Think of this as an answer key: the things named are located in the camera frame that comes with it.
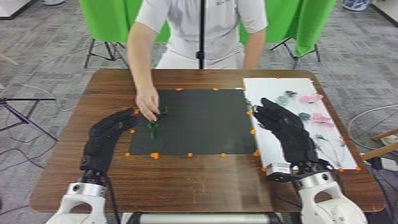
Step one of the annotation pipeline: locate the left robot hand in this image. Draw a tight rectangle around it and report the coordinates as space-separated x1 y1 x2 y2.
78 107 141 173

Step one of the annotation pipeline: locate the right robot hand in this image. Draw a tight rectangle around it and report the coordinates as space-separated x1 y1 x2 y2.
250 97 321 166

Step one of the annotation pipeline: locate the dark mat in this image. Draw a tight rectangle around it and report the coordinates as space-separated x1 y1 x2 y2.
127 88 259 156

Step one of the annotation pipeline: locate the person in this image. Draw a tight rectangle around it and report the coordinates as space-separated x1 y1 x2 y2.
125 0 269 123

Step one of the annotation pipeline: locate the pink flower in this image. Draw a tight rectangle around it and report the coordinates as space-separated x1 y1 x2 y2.
309 112 337 126
298 93 326 105

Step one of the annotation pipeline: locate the white sheet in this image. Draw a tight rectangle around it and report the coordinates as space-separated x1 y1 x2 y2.
241 77 362 172

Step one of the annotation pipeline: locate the black tripod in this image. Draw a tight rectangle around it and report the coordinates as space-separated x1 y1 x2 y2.
0 96 60 143

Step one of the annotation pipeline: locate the black stand pole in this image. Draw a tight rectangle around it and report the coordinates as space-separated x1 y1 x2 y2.
195 0 207 70

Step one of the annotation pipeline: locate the blue and white vase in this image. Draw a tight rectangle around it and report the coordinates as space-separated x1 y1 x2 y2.
340 0 372 13

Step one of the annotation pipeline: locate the black cable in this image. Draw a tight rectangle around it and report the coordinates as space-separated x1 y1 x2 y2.
269 181 303 210

